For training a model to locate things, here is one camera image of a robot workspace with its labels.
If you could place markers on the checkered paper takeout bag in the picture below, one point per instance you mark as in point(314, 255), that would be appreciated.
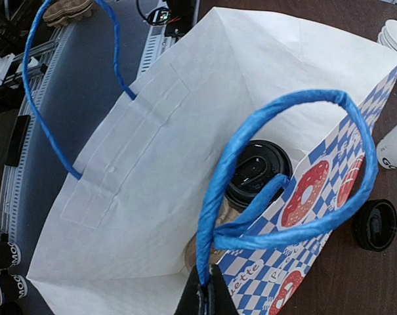
point(147, 171)

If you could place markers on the stack of paper cups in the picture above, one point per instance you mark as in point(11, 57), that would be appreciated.
point(387, 37)

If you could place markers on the stacked spare cup carriers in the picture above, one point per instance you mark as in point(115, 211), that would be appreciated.
point(61, 13)

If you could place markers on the black coffee cup lid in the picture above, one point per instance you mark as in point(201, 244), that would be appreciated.
point(260, 162)

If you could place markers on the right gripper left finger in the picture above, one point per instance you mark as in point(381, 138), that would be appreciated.
point(193, 298)

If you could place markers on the white cup holding straws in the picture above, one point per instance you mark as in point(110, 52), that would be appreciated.
point(387, 150)

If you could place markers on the stack of black lids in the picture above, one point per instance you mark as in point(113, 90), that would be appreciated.
point(374, 225)

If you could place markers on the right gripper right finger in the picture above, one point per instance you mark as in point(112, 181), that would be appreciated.
point(219, 301)

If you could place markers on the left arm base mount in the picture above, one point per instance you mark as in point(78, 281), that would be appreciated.
point(177, 17)

